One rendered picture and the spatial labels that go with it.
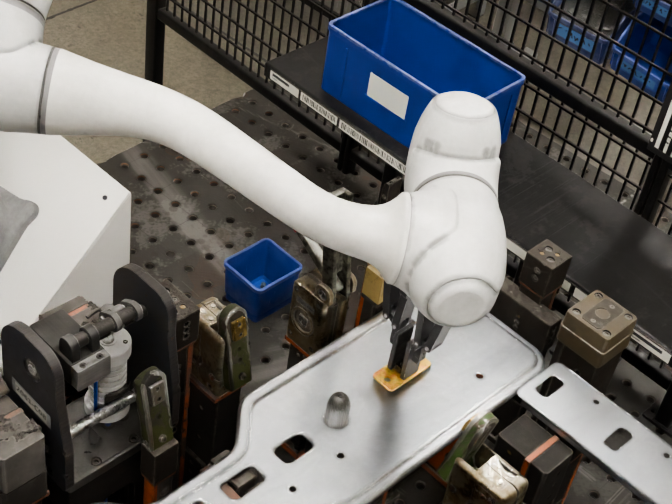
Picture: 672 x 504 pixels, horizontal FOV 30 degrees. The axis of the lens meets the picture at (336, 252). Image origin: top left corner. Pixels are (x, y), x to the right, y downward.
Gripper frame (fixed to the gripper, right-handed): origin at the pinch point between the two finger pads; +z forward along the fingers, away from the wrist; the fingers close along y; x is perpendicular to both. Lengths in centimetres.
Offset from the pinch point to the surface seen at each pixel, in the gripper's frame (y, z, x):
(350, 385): -3.1, 4.9, -6.8
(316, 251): -18.4, -4.9, -0.3
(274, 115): -84, 35, 56
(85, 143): -172, 105, 70
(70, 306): -31.7, -2.6, -32.1
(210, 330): -17.7, -1.9, -19.9
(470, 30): -39, -10, 55
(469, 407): 9.8, 5.0, 3.4
